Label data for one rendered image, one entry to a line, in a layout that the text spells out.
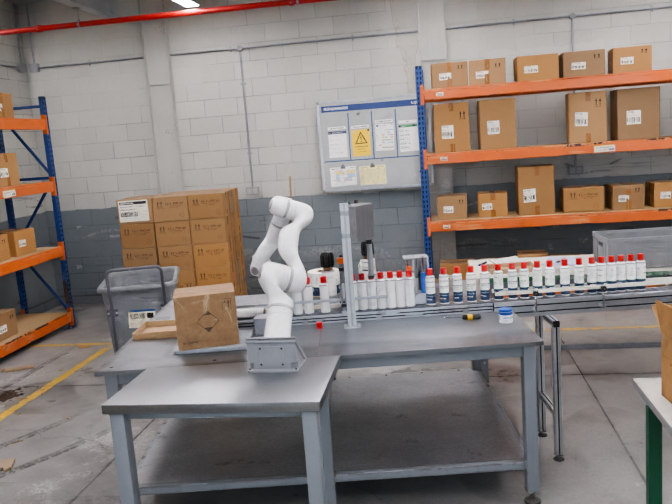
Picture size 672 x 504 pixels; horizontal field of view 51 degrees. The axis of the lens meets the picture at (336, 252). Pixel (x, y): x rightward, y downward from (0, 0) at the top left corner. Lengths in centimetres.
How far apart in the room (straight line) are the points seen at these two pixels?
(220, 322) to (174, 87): 554
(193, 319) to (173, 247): 376
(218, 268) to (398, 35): 330
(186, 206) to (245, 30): 242
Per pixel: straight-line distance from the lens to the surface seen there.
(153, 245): 733
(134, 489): 321
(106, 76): 913
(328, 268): 414
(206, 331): 356
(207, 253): 720
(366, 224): 374
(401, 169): 810
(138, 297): 587
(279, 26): 849
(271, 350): 313
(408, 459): 369
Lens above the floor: 182
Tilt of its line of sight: 9 degrees down
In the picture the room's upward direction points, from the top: 4 degrees counter-clockwise
